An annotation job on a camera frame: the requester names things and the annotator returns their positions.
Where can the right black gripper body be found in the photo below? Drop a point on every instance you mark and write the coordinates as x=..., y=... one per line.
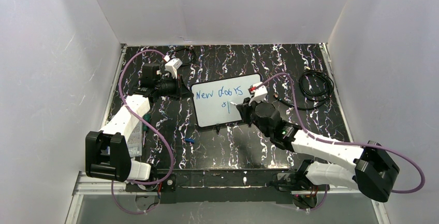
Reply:
x=249, y=110

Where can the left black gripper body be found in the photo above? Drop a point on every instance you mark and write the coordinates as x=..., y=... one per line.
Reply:
x=178, y=87

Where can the white whiteboard black frame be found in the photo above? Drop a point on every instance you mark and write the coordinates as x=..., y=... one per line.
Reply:
x=213, y=101

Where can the blue marker cap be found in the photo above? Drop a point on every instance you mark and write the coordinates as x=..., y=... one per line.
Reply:
x=188, y=140

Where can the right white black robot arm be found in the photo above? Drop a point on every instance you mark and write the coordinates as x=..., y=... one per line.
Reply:
x=366, y=168

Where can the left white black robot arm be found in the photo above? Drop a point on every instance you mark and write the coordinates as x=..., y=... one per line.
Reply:
x=106, y=151

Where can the clear plastic parts box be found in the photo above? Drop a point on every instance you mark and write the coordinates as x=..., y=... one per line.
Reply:
x=135, y=141

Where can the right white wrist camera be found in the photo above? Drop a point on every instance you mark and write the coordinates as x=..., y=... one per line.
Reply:
x=258, y=93

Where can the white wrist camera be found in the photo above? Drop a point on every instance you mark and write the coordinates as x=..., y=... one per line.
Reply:
x=172, y=65
x=258, y=93

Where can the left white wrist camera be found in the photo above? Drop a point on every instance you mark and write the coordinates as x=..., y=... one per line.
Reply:
x=172, y=65

